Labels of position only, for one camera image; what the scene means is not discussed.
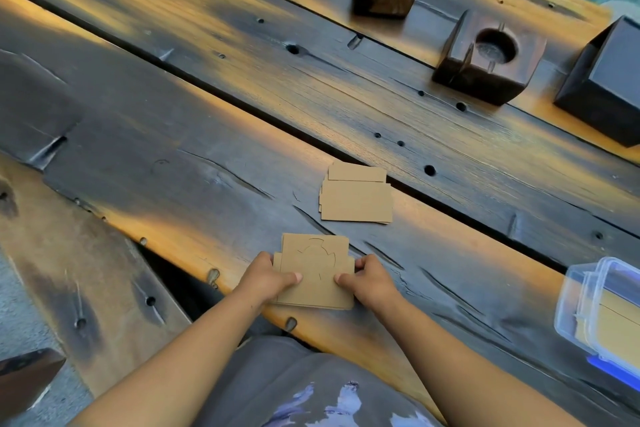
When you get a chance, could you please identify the person's left hand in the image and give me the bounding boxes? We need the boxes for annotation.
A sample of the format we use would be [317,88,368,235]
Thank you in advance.
[233,251,304,314]

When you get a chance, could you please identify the person's right hand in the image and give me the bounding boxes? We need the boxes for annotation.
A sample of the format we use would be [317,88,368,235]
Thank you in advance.
[333,253,407,316]

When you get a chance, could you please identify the brown cardboard stack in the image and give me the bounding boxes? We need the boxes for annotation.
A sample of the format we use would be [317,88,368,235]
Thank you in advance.
[271,233,356,312]
[575,289,640,360]
[318,161,395,225]

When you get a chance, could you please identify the clear plastic container blue clips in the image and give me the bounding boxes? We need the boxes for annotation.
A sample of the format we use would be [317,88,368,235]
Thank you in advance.
[553,256,640,392]

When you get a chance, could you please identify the person's right forearm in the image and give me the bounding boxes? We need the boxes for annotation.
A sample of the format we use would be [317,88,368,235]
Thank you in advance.
[372,294,576,427]

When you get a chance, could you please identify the person's left forearm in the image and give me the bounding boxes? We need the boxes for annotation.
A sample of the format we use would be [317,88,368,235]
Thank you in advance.
[67,294,273,427]

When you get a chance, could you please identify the wide black box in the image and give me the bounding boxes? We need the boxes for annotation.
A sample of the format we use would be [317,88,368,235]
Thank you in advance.
[553,15,640,148]

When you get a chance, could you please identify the grey printed shirt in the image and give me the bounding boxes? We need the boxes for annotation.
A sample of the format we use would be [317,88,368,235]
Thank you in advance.
[192,335,443,427]

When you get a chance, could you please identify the weathered wooden bench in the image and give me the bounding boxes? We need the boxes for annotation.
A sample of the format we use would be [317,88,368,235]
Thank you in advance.
[0,153,193,398]

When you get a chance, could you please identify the rustic wooden table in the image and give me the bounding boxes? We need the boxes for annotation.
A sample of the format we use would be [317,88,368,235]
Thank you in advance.
[0,0,640,427]

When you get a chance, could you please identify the dark wooden ashtray block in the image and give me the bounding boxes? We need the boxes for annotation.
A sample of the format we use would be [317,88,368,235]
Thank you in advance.
[432,9,549,107]

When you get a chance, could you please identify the dark brown wooden object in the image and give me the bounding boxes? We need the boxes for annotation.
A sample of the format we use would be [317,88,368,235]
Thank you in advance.
[0,347,67,420]

